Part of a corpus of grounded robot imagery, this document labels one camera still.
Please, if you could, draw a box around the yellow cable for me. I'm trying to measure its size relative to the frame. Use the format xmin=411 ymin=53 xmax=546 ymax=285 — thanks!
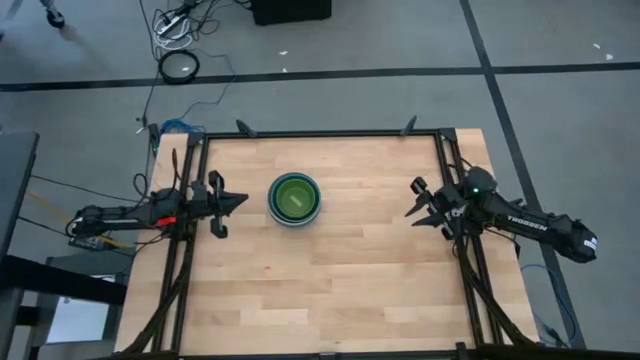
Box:
xmin=27 ymin=189 xmax=136 ymax=250

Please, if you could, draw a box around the black chair caster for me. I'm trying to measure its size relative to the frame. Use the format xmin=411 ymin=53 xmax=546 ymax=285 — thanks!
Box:
xmin=39 ymin=0 xmax=66 ymax=30

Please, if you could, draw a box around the small green plastic bowl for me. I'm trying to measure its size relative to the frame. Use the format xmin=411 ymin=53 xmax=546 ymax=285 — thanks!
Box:
xmin=274 ymin=178 xmax=316 ymax=220

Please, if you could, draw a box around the coiled white cable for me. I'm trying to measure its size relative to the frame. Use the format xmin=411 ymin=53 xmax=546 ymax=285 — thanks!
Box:
xmin=152 ymin=14 xmax=194 ymax=51

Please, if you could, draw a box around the black furniture beam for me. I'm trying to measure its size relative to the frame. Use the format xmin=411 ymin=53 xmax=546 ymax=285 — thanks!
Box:
xmin=0 ymin=254 xmax=127 ymax=306

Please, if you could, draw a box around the power strip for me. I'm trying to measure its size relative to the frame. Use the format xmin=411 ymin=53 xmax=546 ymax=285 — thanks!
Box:
xmin=155 ymin=12 xmax=184 ymax=35

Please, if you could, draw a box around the black desk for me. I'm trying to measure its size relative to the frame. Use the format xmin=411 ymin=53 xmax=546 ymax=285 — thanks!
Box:
xmin=0 ymin=130 xmax=41 ymax=261

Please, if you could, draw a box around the black adapter with green light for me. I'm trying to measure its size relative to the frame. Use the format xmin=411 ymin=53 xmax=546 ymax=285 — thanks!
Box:
xmin=147 ymin=122 xmax=161 ymax=156

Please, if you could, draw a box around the black aluminium table frame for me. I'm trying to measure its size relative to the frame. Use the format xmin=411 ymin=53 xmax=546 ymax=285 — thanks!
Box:
xmin=114 ymin=127 xmax=541 ymax=360

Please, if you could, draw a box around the thin black cable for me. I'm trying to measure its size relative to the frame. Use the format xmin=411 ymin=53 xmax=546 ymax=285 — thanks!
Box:
xmin=29 ymin=173 xmax=141 ymax=204

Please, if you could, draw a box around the small black electronic device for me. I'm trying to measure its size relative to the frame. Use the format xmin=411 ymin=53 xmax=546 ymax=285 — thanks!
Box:
xmin=68 ymin=233 xmax=109 ymax=251

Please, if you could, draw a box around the black box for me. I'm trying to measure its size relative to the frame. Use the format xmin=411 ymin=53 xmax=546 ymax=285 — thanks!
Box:
xmin=250 ymin=0 xmax=333 ymax=26

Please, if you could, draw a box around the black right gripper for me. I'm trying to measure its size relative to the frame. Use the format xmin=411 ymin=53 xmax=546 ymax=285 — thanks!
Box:
xmin=404 ymin=175 xmax=471 ymax=240

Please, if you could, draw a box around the blue network cable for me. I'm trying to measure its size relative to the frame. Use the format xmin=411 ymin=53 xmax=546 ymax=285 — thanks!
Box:
xmin=159 ymin=47 xmax=239 ymax=135
xmin=519 ymin=263 xmax=579 ymax=349

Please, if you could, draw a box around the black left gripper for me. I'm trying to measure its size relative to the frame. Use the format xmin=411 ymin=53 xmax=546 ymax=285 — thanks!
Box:
xmin=191 ymin=169 xmax=250 ymax=240

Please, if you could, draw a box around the teal blue plastic bowl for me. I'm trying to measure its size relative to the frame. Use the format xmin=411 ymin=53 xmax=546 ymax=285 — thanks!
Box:
xmin=266 ymin=171 xmax=323 ymax=228

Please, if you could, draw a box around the round black-rimmed disc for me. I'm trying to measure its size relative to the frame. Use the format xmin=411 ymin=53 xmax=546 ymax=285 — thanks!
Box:
xmin=157 ymin=48 xmax=201 ymax=85

